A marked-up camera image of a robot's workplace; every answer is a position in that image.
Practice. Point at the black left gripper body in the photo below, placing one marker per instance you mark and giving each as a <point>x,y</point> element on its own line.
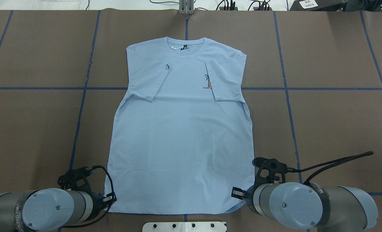
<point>96,207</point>

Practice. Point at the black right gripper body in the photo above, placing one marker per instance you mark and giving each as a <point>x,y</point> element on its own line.
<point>249,197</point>

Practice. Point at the light blue t-shirt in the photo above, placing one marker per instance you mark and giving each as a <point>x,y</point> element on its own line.
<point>182,135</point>

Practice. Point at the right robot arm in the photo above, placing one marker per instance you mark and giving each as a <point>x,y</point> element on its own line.
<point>288,196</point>

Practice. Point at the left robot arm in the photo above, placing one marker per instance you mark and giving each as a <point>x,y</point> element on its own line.
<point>72,205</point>

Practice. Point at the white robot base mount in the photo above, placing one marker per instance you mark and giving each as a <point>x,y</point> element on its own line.
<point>215,226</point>

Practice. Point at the aluminium frame post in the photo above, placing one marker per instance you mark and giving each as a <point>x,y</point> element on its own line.
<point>186,7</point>

